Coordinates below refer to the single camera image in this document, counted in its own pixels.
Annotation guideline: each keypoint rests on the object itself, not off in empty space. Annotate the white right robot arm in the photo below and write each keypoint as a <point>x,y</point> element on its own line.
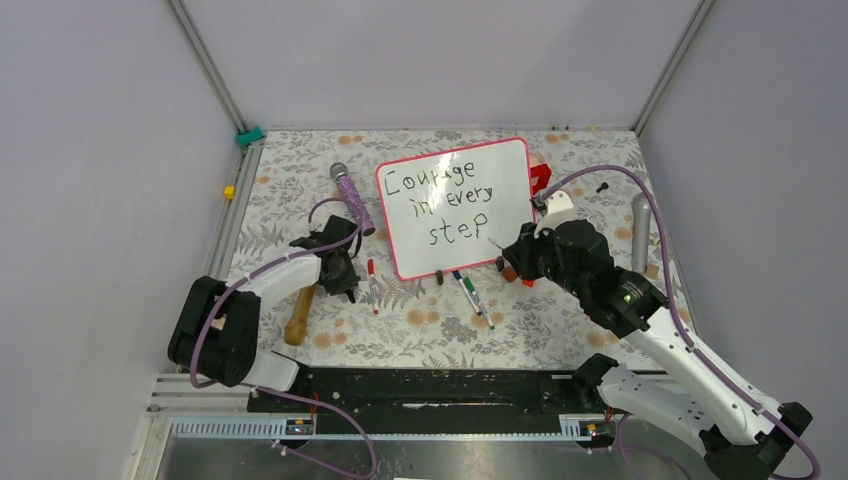
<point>740,432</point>

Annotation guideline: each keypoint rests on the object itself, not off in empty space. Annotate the brown wooden cylinder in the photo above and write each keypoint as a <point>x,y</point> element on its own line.
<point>509,274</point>

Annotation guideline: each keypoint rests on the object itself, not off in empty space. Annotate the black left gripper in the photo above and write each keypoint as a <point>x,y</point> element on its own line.
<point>350,280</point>

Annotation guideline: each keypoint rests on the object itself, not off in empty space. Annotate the white marker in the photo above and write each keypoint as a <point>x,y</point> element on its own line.
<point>496,244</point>

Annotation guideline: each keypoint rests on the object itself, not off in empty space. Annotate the blue capped marker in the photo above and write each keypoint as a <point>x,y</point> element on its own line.
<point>474,304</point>

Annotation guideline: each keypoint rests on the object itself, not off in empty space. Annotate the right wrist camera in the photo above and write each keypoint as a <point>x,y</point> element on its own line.
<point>558,209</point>

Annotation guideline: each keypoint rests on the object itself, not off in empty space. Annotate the red lego brick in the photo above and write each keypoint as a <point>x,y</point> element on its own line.
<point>540,173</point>

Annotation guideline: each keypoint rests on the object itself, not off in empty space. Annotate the floral table mat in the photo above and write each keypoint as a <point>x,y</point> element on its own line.
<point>419,323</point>

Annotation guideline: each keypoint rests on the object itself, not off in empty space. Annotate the pink framed whiteboard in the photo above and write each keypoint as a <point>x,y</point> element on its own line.
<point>440,208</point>

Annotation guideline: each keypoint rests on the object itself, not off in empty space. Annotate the green capped marker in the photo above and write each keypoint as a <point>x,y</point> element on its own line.
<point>478,301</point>

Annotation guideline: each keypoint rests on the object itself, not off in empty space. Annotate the teal clamp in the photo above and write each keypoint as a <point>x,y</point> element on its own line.
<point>247,138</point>

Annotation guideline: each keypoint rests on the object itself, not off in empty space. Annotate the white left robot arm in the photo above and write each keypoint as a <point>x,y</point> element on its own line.
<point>216,334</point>

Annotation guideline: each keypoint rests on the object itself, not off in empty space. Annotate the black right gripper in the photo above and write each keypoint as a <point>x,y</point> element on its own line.
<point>523,260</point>

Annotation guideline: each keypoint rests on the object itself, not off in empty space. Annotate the red capped marker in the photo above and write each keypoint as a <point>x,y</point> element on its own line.
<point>373,286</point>

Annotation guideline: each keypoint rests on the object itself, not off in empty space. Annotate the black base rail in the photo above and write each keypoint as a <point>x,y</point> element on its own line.
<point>437,401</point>

